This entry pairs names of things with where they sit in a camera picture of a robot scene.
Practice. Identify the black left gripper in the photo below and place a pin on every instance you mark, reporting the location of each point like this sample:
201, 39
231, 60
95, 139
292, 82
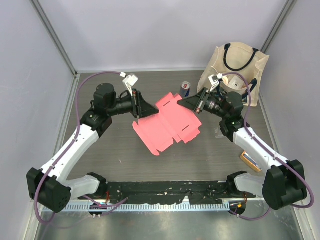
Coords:
141, 108

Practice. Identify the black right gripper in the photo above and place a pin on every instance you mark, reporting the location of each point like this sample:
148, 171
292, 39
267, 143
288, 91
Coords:
197, 103

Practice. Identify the pink paper box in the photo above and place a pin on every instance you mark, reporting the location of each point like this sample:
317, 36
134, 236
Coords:
173, 123

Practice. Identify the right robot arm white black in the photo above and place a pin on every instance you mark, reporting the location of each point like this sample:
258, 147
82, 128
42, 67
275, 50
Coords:
284, 180

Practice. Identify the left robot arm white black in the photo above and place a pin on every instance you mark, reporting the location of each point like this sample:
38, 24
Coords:
49, 185

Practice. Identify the white box in bag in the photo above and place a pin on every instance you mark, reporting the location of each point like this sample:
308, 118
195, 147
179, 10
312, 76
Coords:
236, 83

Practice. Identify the orange blue small box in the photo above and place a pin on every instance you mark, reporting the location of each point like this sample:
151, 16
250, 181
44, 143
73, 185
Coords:
246, 158

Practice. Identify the silver blue drink can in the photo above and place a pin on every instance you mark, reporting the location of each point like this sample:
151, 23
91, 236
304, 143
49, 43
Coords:
185, 89

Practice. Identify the white tape roll in bag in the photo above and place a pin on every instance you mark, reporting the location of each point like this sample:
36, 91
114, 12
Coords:
225, 80

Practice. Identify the clear plastic wrapper scrap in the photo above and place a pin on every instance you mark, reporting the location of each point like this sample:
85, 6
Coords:
218, 133

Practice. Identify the beige canvas tote bag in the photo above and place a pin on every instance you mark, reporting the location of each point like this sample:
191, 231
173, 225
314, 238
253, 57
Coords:
240, 58

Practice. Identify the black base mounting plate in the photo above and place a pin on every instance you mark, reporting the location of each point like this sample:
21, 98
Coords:
169, 192

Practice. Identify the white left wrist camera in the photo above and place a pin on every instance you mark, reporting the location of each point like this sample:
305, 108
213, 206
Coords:
129, 80

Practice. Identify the grey slotted cable duct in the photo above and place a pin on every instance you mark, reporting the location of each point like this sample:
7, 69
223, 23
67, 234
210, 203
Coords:
85, 206

